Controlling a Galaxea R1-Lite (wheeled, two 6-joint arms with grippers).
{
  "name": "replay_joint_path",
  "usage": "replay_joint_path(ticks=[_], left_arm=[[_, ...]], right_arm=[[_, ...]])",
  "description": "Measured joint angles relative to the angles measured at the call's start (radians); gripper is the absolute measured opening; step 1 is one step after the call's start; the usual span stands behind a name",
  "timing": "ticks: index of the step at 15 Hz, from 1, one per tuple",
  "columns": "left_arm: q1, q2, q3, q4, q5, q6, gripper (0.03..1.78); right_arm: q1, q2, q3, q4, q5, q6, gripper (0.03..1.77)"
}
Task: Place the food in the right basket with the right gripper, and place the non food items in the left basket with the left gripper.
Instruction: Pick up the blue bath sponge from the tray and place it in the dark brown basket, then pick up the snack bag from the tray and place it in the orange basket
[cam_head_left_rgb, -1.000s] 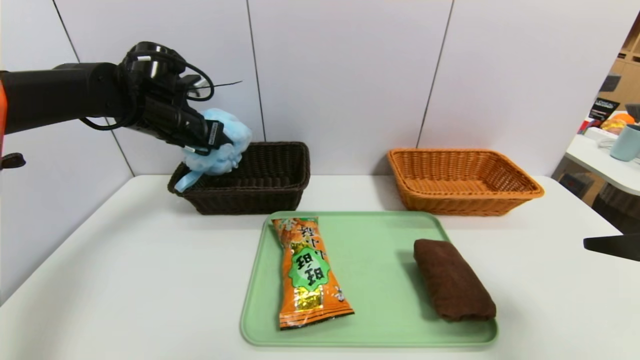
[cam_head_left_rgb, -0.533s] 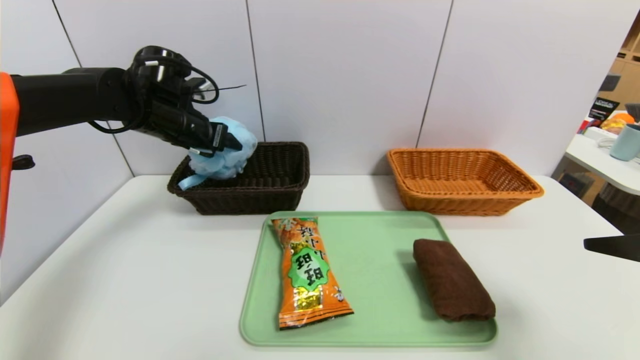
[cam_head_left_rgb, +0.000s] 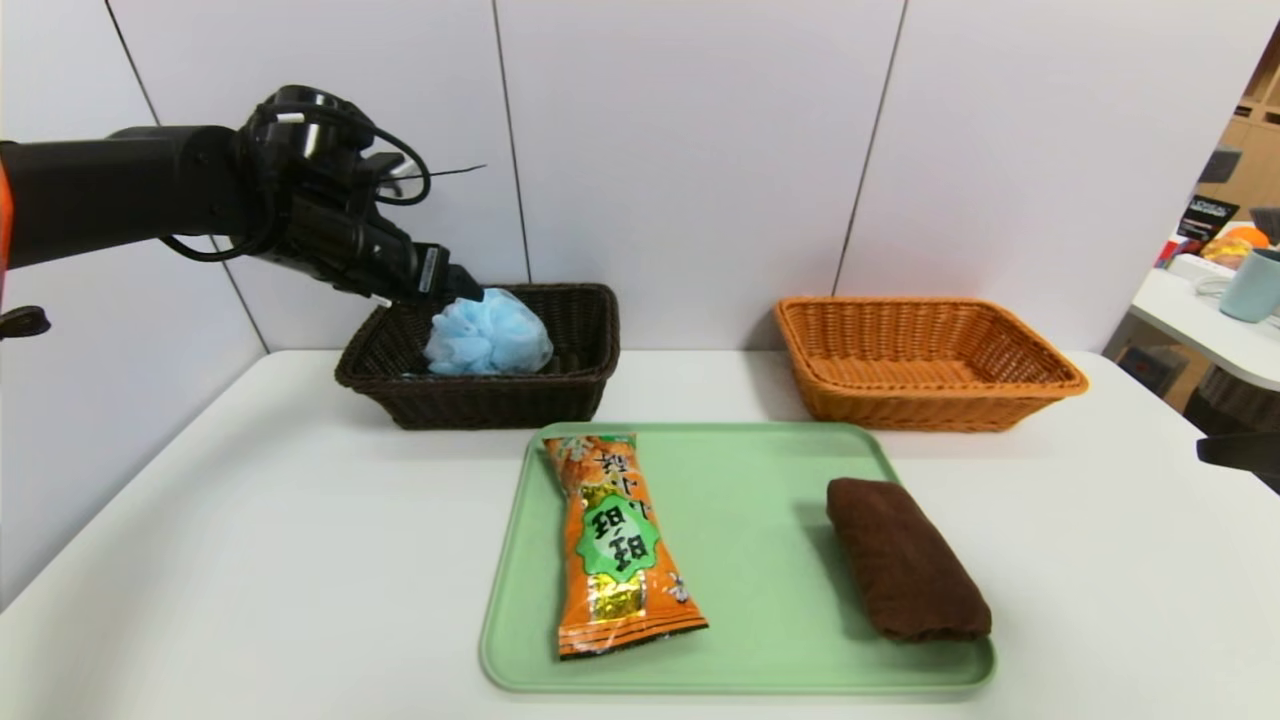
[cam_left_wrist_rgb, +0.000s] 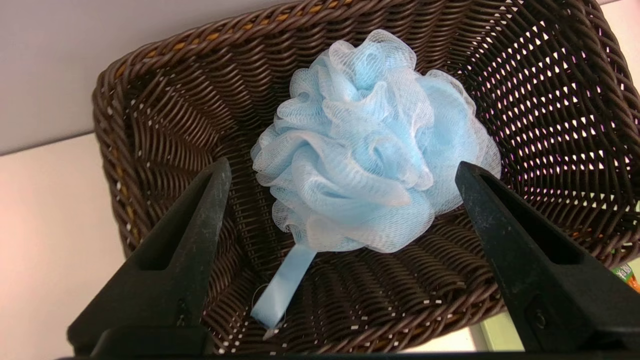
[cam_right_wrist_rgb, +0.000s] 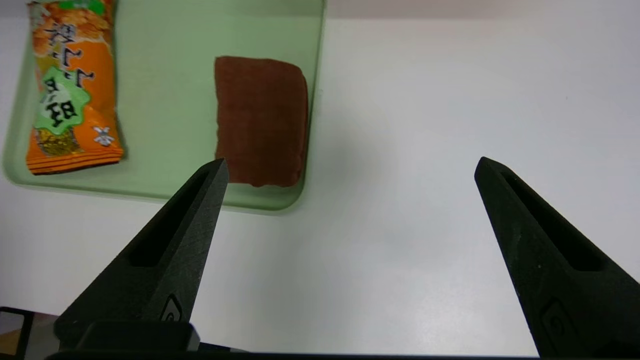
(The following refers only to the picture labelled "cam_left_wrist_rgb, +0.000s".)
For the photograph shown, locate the dark brown wicker basket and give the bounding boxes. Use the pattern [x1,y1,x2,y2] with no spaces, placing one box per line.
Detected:
[92,0,640,356]

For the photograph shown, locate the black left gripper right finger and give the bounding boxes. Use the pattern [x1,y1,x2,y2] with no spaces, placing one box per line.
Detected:
[455,160,640,353]

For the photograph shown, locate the light green plastic tray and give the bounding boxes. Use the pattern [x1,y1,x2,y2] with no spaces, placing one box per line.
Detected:
[470,257,640,352]

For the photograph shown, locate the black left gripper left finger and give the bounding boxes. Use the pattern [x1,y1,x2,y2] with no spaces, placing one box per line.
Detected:
[67,157,232,353]

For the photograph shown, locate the light blue bath loofah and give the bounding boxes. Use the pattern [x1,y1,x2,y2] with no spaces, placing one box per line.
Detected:
[250,29,502,341]

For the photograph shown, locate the orange snack bag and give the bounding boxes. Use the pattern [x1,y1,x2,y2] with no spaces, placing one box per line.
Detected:
[611,265,640,294]

